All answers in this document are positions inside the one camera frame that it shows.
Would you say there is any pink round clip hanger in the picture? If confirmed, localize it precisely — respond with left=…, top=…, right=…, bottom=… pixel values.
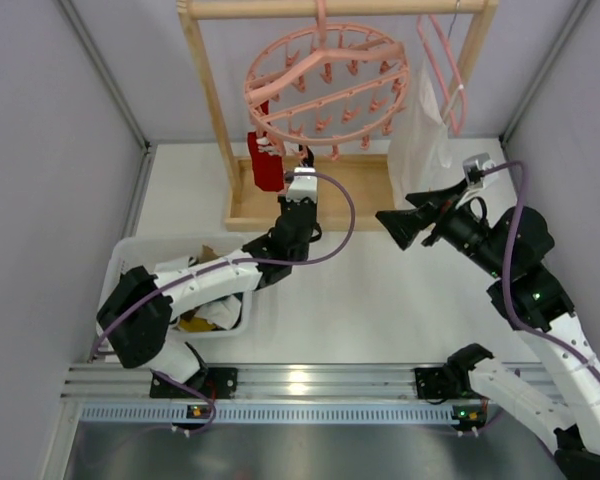
left=244, top=1, right=410, bottom=158

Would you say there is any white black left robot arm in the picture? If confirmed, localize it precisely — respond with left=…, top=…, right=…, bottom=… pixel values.
left=96, top=198, right=321, bottom=389

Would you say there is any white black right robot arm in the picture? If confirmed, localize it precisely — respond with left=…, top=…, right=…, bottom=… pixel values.
left=376, top=181, right=600, bottom=479

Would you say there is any pink clothes hanger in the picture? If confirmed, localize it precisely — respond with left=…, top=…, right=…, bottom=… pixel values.
left=416, top=14, right=468, bottom=136

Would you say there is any white hanging cloth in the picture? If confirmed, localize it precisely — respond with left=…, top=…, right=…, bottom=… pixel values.
left=387, top=65, right=452, bottom=209

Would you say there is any wooden clothes rack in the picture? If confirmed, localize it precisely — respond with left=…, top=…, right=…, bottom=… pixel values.
left=177, top=1, right=497, bottom=232

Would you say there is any brown striped sock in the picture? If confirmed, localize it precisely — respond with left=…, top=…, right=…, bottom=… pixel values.
left=196, top=245, right=226, bottom=264

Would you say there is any white folded sock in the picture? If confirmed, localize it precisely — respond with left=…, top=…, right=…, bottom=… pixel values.
left=197, top=296, right=242, bottom=330

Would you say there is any yellow sock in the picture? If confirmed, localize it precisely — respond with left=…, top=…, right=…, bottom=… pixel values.
left=177, top=316, right=217, bottom=333

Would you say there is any white plastic basket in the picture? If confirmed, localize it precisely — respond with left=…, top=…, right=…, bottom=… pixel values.
left=100, top=232, right=261, bottom=340

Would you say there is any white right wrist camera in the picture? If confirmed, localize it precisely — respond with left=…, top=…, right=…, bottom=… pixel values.
left=455, top=152, right=496, bottom=209

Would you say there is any aluminium rail base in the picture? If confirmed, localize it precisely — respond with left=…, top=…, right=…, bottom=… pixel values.
left=59, top=363, right=600, bottom=436

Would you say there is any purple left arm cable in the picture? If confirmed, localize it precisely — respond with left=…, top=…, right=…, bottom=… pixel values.
left=89, top=169, right=357, bottom=436

